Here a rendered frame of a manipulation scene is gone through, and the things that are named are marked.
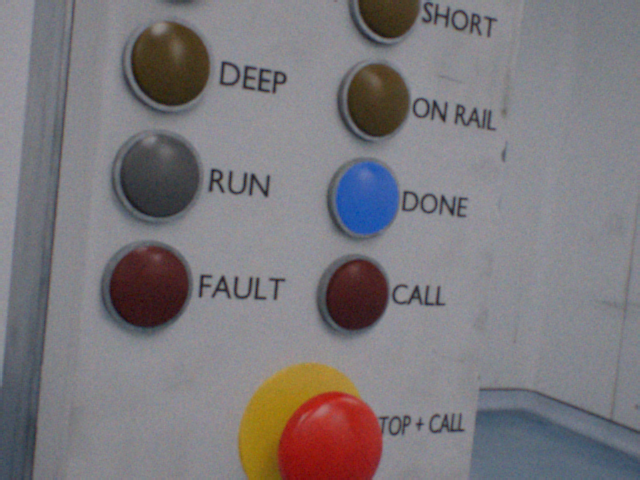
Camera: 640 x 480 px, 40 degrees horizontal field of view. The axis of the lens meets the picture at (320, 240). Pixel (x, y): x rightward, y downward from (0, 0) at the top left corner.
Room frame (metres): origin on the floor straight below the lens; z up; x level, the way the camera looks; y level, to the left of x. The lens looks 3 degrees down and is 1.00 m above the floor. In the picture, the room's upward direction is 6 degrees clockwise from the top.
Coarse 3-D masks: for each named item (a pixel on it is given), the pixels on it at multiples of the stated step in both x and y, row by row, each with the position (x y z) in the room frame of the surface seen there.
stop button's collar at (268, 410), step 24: (264, 384) 0.31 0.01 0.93; (288, 384) 0.31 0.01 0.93; (312, 384) 0.32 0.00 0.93; (336, 384) 0.32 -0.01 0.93; (264, 408) 0.31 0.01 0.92; (288, 408) 0.31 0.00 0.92; (240, 432) 0.30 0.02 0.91; (264, 432) 0.31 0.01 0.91; (240, 456) 0.30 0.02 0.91; (264, 456) 0.31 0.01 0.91
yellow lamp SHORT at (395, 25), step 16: (368, 0) 0.32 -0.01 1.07; (384, 0) 0.32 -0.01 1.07; (400, 0) 0.32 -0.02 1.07; (416, 0) 0.33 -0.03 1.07; (368, 16) 0.32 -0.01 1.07; (384, 16) 0.32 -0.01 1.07; (400, 16) 0.32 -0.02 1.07; (416, 16) 0.33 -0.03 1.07; (384, 32) 0.32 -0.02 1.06; (400, 32) 0.32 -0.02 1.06
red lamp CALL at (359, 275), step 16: (336, 272) 0.32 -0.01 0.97; (352, 272) 0.32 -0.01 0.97; (368, 272) 0.32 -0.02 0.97; (336, 288) 0.31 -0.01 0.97; (352, 288) 0.32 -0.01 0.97; (368, 288) 0.32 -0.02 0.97; (384, 288) 0.33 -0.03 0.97; (336, 304) 0.32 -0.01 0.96; (352, 304) 0.32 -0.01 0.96; (368, 304) 0.32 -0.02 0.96; (384, 304) 0.33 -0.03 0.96; (336, 320) 0.32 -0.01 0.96; (352, 320) 0.32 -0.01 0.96; (368, 320) 0.32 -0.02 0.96
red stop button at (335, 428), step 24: (312, 408) 0.29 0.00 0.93; (336, 408) 0.29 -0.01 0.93; (360, 408) 0.30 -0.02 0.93; (288, 432) 0.29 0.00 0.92; (312, 432) 0.29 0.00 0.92; (336, 432) 0.29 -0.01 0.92; (360, 432) 0.30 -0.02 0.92; (288, 456) 0.29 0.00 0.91; (312, 456) 0.29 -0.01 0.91; (336, 456) 0.29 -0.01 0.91; (360, 456) 0.30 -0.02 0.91
